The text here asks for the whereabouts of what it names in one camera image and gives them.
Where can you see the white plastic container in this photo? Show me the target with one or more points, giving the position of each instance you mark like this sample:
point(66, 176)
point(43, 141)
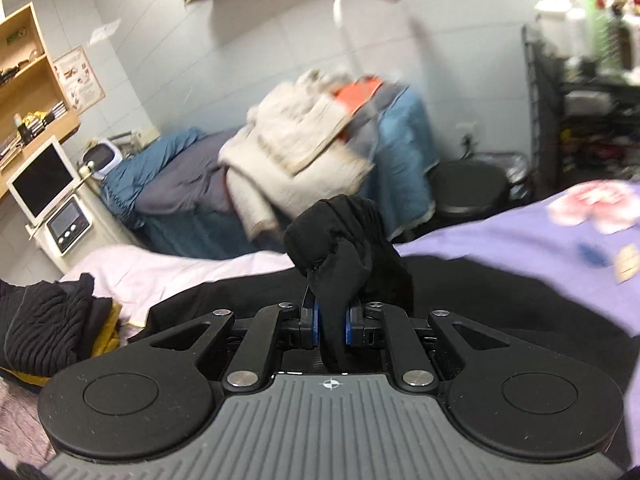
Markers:
point(557, 20)

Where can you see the small white blue appliance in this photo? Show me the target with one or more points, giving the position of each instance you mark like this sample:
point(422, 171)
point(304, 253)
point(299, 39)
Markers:
point(102, 156)

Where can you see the lavender printed blanket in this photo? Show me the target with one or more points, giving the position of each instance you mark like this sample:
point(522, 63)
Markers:
point(500, 240)

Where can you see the pile of jackets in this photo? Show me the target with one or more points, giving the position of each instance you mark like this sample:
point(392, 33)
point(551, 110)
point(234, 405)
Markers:
point(170, 152)

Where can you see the green bottle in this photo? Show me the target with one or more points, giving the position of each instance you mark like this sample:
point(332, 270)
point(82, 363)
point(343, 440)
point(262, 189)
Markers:
point(600, 25)

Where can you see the orange cloth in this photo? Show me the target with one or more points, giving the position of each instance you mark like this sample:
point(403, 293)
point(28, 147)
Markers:
point(357, 95)

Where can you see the grey cloth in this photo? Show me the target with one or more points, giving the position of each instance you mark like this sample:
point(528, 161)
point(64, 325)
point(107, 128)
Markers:
point(185, 180)

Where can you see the black ribbed sweater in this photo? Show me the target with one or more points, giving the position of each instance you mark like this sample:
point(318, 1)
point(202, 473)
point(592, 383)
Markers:
point(45, 325)

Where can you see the wall poster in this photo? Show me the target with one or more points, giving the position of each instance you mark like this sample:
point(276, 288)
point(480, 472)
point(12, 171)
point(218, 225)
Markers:
point(79, 77)

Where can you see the white wall socket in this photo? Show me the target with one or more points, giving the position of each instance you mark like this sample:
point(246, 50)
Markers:
point(467, 132)

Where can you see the pile of cream clothes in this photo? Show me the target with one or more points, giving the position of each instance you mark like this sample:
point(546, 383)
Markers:
point(290, 135)

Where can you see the black t-shirt with white letters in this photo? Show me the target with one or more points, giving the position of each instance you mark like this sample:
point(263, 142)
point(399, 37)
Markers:
point(345, 245)

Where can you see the white framed screen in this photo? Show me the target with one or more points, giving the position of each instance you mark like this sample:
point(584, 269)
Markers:
point(42, 177)

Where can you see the white curved lamp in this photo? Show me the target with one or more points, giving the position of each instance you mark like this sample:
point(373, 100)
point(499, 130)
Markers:
point(341, 20)

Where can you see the white bed sheet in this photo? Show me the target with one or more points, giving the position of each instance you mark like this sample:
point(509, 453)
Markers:
point(165, 272)

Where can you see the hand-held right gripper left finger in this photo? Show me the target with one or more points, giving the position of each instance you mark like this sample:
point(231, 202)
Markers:
point(309, 327)

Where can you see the black round bin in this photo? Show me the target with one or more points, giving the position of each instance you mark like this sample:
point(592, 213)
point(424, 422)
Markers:
point(467, 185)

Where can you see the wooden bookshelf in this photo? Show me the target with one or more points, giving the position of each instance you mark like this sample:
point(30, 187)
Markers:
point(35, 40)

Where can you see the white machine with display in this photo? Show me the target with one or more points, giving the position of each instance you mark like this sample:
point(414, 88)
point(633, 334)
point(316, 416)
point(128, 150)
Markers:
point(67, 222)

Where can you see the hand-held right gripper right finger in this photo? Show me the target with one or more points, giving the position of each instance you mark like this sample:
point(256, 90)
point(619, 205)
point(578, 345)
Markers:
point(352, 327)

